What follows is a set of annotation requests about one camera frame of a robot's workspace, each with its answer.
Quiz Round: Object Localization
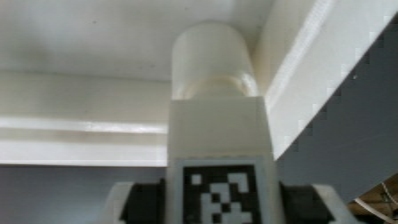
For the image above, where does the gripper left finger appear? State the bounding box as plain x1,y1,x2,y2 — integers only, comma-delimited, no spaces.
100,180,166,224

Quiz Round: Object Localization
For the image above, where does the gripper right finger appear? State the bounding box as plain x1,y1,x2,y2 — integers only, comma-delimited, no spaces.
282,184,365,224

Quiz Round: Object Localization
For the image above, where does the white leg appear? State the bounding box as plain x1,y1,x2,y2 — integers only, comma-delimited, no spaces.
166,22,287,224

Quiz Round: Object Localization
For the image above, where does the white square tabletop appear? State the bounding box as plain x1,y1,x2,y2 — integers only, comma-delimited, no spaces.
0,0,398,167

